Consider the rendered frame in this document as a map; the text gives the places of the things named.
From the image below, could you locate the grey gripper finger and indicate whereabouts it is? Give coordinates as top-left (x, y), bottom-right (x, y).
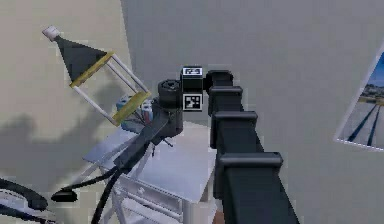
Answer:
top-left (90, 169), bottom-right (126, 224)
top-left (50, 165), bottom-right (124, 203)

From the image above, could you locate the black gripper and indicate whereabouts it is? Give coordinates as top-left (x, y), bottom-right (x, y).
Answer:
top-left (113, 78), bottom-right (185, 172)

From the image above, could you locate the blue and white box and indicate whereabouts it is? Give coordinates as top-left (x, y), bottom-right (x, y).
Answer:
top-left (115, 94), bottom-right (155, 135)

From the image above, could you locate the white desk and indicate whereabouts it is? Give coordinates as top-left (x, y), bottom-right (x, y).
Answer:
top-left (59, 121), bottom-right (218, 224)

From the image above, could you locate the black and white round object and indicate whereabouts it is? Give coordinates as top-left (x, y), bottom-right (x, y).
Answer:
top-left (0, 176), bottom-right (56, 224)

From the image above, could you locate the framed road picture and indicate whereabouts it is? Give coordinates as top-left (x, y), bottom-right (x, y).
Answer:
top-left (333, 42), bottom-right (384, 153)

